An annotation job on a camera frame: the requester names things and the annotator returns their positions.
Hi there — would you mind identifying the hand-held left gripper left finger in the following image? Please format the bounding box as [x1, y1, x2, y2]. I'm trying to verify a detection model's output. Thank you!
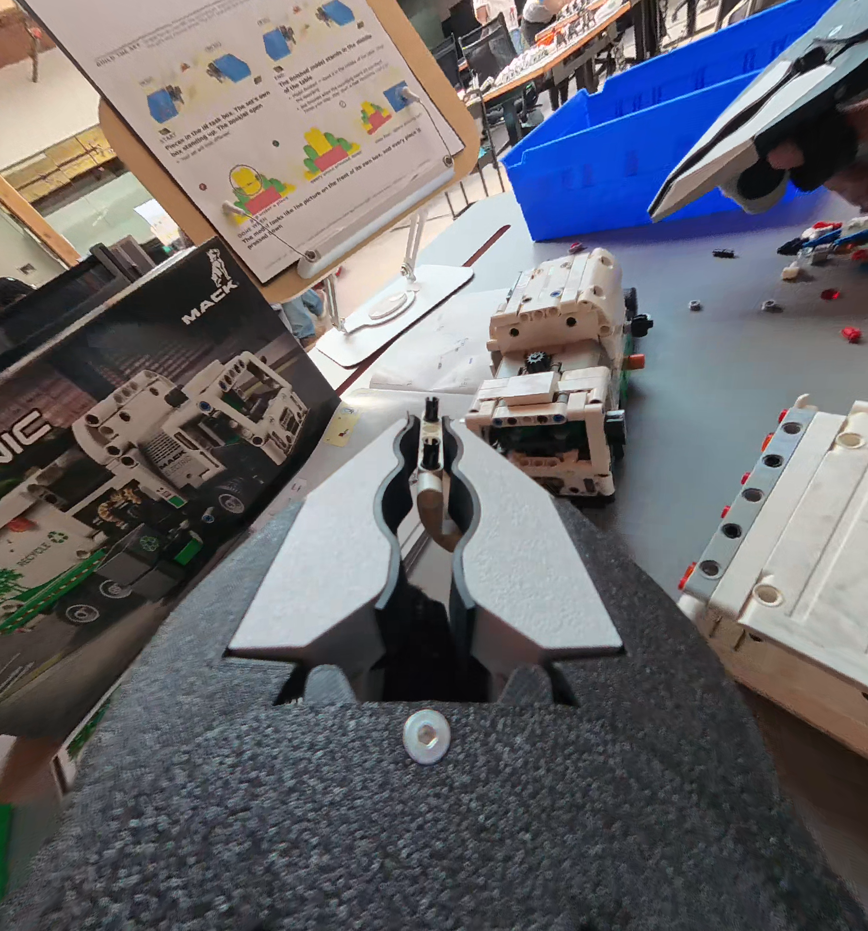
[226, 415, 420, 704]

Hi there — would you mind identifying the wooden clipboard board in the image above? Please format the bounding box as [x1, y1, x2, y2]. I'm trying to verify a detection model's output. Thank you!
[99, 0, 483, 304]

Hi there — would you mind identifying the blue storage bin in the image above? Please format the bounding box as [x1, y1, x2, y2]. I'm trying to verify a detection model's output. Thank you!
[501, 0, 842, 242]

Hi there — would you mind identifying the wooden frame beam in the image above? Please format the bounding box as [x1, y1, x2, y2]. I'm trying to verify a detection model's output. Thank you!
[0, 144, 80, 267]

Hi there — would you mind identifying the small white lego beam assembly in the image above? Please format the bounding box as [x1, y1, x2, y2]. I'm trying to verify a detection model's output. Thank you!
[411, 413, 471, 555]

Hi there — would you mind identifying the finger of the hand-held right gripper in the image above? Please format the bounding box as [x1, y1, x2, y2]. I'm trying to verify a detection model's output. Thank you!
[665, 0, 868, 199]
[647, 58, 842, 224]

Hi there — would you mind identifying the lego set box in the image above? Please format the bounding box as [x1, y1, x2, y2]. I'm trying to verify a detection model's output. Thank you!
[0, 236, 344, 737]

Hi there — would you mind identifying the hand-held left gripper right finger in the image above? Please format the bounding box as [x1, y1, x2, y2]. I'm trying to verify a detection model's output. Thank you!
[440, 417, 626, 704]

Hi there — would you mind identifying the white and green lego truck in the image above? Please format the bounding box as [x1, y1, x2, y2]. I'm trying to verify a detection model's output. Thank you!
[465, 247, 655, 500]

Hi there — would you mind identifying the printed instruction sheet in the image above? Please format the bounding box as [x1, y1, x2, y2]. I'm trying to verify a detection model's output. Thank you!
[23, 0, 468, 285]

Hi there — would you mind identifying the pile of small lego pieces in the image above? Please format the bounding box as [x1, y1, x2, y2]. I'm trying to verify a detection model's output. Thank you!
[776, 211, 868, 282]

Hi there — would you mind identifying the lego instruction booklet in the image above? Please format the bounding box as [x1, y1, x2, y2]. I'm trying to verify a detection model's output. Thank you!
[289, 309, 511, 510]

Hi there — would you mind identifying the white document stand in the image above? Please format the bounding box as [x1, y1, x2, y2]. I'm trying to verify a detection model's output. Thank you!
[297, 211, 476, 370]

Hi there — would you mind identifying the black office chair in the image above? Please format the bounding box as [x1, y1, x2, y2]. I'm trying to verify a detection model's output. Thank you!
[434, 15, 524, 96]

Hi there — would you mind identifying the background work table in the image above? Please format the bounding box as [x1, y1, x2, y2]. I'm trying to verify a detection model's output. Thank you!
[478, 0, 640, 103]

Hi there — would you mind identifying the white lego container assembly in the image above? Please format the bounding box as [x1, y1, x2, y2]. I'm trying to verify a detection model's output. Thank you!
[677, 396, 868, 779]

